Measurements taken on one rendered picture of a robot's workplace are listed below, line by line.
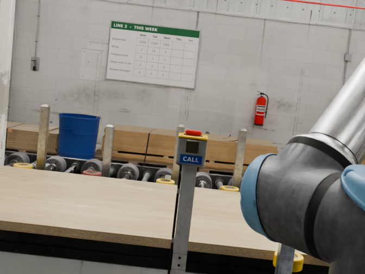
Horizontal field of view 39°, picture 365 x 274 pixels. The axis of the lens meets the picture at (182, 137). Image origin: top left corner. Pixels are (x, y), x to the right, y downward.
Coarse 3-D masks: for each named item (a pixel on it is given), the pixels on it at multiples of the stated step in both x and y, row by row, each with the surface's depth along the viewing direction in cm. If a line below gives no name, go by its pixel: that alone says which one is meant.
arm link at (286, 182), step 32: (352, 96) 74; (320, 128) 73; (352, 128) 72; (256, 160) 73; (288, 160) 69; (320, 160) 68; (352, 160) 69; (256, 192) 69; (288, 192) 66; (256, 224) 70; (288, 224) 65
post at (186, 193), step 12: (180, 168) 126; (192, 168) 124; (192, 180) 124; (180, 192) 125; (192, 192) 125; (180, 204) 125; (192, 204) 125; (180, 216) 125; (180, 228) 126; (180, 240) 126; (180, 252) 126; (168, 264) 129; (180, 264) 127
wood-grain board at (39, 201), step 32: (0, 192) 176; (32, 192) 180; (64, 192) 185; (96, 192) 190; (128, 192) 196; (160, 192) 202; (224, 192) 215; (0, 224) 146; (32, 224) 146; (64, 224) 149; (96, 224) 152; (128, 224) 156; (160, 224) 159; (192, 224) 163; (224, 224) 167; (256, 256) 146
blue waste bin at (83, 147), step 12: (60, 120) 669; (72, 120) 657; (84, 120) 659; (96, 120) 672; (60, 132) 670; (72, 132) 660; (84, 132) 663; (96, 132) 679; (60, 144) 672; (72, 144) 663; (84, 144) 666; (60, 156) 673; (72, 156) 665; (84, 156) 669
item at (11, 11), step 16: (0, 16) 216; (0, 32) 216; (0, 48) 217; (0, 64) 218; (0, 80) 219; (0, 96) 219; (0, 112) 220; (0, 128) 221; (0, 144) 222; (0, 160) 223
